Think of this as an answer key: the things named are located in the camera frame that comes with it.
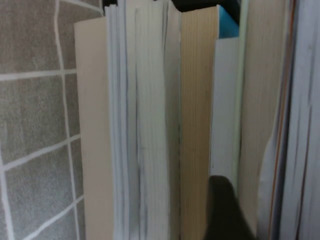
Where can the cream edged book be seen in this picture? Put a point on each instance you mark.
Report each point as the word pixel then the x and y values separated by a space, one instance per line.
pixel 95 125

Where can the white blue covered book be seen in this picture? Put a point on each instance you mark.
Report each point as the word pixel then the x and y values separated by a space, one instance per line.
pixel 225 100

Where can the thick white paged book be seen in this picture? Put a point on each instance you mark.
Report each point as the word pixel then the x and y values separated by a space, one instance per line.
pixel 150 125

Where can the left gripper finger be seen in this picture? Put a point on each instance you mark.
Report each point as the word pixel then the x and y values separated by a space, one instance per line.
pixel 222 212

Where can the yellow green mechanisms book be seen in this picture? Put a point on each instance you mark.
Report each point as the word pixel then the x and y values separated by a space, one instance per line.
pixel 257 87

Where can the tan paged book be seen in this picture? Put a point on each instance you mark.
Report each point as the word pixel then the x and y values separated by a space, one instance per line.
pixel 195 100

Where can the white orange ROS2 book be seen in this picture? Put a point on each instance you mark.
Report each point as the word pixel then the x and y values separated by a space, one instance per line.
pixel 305 125

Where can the grey checked tablecloth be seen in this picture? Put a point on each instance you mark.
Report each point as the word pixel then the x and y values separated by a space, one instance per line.
pixel 30 112

